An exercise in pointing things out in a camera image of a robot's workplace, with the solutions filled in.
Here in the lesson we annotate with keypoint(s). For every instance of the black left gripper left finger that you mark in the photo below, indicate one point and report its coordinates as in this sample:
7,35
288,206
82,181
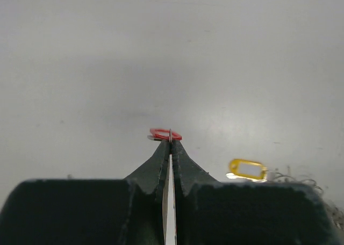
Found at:
131,210

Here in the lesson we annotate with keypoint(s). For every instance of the metal keyring holder red handle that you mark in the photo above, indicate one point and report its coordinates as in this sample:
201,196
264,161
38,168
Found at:
334,212

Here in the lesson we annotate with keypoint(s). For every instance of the yellow tag key on holder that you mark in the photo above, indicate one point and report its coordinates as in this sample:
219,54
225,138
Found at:
247,169

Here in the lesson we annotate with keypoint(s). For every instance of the red tag key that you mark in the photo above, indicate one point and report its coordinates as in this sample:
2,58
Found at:
160,134

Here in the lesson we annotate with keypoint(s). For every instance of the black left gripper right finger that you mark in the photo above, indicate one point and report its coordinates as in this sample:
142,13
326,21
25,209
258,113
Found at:
212,212

